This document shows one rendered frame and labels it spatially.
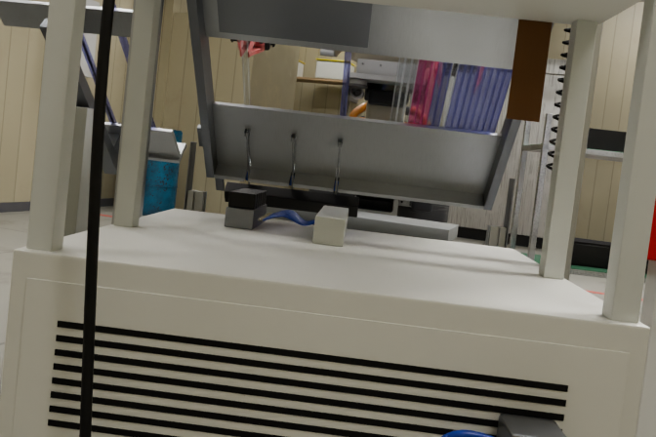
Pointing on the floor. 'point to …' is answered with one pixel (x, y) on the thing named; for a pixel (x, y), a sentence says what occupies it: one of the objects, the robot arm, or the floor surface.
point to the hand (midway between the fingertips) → (245, 52)
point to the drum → (161, 184)
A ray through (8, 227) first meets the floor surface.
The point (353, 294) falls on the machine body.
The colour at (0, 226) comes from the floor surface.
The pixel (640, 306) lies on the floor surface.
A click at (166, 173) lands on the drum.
